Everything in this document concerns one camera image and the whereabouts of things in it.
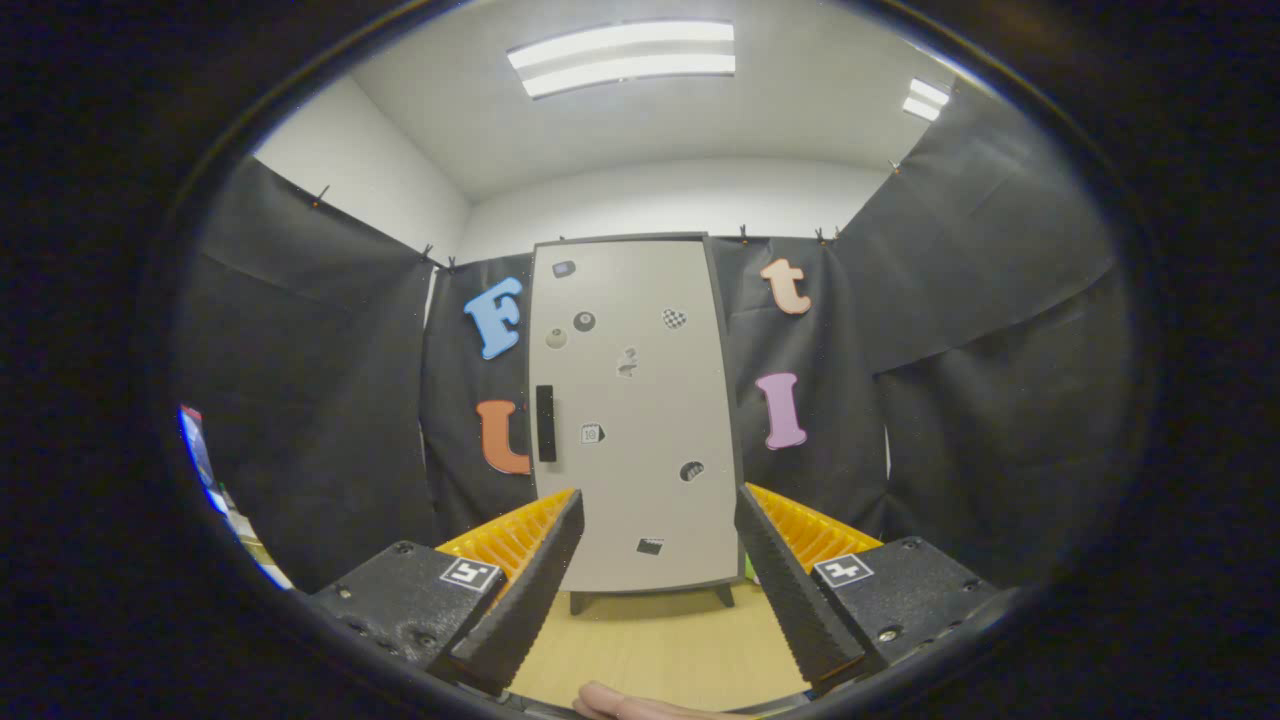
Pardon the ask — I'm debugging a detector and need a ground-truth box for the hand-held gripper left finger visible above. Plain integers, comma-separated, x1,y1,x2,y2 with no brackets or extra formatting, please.
300,487,586,698

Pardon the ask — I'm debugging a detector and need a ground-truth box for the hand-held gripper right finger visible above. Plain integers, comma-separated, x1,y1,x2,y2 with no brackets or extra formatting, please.
734,484,1001,693

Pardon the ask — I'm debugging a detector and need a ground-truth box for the grey shoe cabinet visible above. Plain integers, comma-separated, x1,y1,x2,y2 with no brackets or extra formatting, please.
527,232,746,615

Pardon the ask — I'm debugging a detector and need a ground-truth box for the grey shoe cabinet door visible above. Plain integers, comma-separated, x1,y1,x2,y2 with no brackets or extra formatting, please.
531,240,739,593

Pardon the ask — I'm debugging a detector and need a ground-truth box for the black backdrop cloth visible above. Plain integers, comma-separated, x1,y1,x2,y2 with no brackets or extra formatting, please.
172,85,1136,591

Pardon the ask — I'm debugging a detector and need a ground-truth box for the small ceiling light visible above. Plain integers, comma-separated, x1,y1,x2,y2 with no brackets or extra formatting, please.
902,78,951,123

